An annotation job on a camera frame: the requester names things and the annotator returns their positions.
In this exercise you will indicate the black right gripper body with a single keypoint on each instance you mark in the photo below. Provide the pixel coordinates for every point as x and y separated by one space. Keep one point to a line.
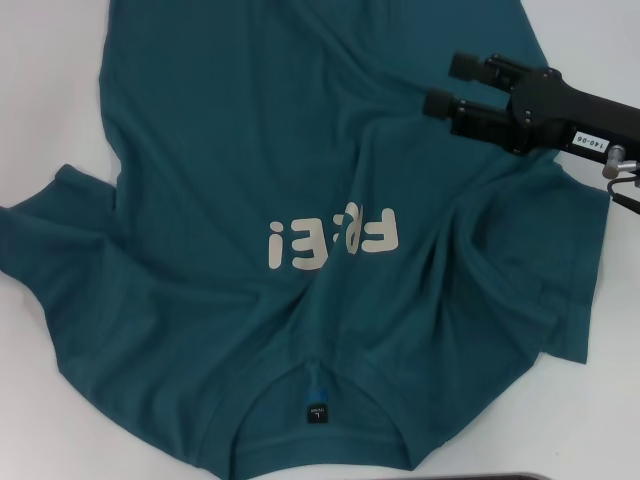
545 110

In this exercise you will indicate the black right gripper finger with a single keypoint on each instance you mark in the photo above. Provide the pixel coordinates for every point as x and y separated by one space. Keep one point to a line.
475 117
480 67

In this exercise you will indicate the teal blue t-shirt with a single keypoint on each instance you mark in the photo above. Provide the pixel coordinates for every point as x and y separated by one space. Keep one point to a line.
300 150

